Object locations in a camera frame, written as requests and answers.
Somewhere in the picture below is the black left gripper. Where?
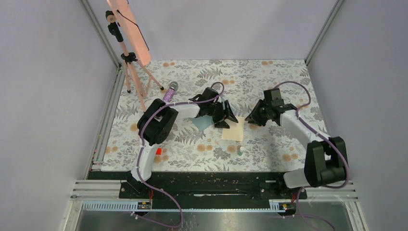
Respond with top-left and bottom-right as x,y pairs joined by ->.
206,101 -> 238,129

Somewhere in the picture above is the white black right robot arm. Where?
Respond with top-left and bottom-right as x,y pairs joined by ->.
245,88 -> 349,198

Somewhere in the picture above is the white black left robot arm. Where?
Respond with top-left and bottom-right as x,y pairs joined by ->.
130,87 -> 239,198

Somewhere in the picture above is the floral table mat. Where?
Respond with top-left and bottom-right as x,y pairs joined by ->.
101,60 -> 326,172

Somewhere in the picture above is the small glue stick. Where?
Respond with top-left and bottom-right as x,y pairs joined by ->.
237,146 -> 245,156

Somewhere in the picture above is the purple glitter microphone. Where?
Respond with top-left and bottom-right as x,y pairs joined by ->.
162,81 -> 179,103

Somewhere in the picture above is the pink tripod stand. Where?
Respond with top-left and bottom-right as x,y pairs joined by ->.
105,11 -> 164,111

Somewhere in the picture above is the pink light panel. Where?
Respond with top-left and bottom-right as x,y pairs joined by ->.
107,0 -> 151,66

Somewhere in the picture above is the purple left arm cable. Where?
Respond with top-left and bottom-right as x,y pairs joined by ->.
135,82 -> 225,230

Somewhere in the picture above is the white slotted cable duct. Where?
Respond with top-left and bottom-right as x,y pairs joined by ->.
82,199 -> 288,213

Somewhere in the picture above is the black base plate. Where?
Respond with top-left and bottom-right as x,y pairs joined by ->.
87,171 -> 299,209

